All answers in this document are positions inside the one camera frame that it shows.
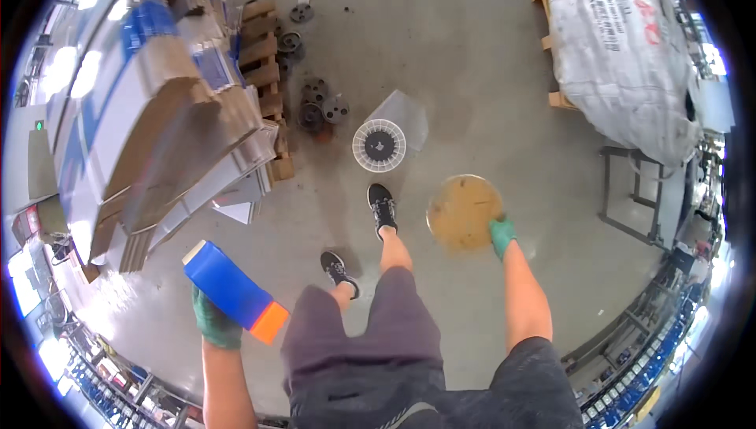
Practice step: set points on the clear plastic bag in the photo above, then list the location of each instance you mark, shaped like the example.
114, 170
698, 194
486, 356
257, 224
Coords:
404, 116

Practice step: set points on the person's right hand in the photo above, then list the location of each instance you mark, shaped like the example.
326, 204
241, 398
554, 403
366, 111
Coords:
502, 235

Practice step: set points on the heap of grey metal pulleys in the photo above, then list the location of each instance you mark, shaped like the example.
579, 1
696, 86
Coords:
316, 95

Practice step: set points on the light wooden pallet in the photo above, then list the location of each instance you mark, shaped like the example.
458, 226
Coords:
546, 39

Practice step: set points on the conveyor line with blue boxes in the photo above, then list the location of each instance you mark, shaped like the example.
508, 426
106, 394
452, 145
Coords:
644, 358

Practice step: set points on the grey metal pulley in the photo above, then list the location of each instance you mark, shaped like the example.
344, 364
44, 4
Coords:
302, 12

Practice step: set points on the white plastic spool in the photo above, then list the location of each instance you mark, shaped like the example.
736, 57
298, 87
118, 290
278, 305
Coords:
378, 145

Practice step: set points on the person's left fingers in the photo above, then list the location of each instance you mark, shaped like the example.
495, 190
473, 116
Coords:
206, 311

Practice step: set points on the round brown wooden disc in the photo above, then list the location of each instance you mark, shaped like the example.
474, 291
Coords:
462, 211

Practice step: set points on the person's legs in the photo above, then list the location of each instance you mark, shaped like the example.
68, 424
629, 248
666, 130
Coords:
366, 287

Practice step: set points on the large white bulk bag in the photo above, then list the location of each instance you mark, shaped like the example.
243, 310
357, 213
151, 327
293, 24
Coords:
623, 51

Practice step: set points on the person's right fingers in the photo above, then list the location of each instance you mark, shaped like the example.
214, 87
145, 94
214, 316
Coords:
499, 226

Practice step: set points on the stack of flattened cartons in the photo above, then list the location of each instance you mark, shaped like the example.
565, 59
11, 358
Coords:
159, 110

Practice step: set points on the workbench with blue boxes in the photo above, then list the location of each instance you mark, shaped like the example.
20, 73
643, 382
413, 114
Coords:
106, 382

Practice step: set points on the grey metal frame stand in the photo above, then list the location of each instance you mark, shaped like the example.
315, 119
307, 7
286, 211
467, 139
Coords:
635, 192

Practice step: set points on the blue and orange carton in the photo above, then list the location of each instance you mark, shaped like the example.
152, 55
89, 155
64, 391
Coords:
233, 291

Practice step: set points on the person's body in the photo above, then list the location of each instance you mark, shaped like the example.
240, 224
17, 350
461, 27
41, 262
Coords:
437, 390

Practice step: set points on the person's left hand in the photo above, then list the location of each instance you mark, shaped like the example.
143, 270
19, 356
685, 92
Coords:
214, 321

